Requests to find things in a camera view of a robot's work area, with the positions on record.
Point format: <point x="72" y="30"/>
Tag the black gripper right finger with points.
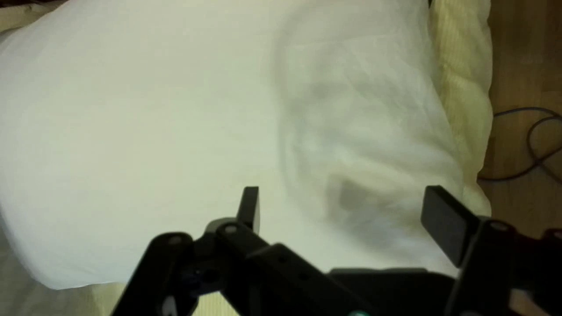
<point x="492" y="258"/>

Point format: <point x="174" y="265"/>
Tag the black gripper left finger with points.
<point x="231" y="258"/>

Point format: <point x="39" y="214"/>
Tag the yellow bed comforter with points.
<point x="462" y="70"/>

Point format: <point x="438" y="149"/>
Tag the large white pillow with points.
<point x="222" y="128"/>

